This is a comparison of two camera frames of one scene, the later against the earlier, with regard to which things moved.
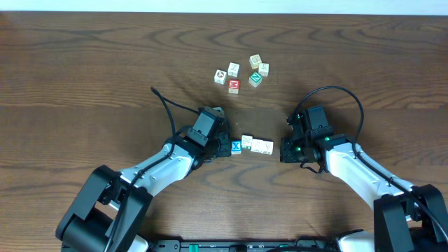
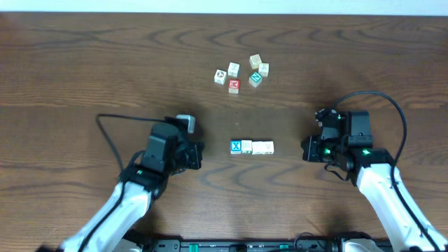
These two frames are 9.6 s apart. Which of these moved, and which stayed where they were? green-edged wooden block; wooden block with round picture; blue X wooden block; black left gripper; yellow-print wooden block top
Moved: green-edged wooden block; black left gripper
Stayed: yellow-print wooden block top; blue X wooden block; wooden block with round picture
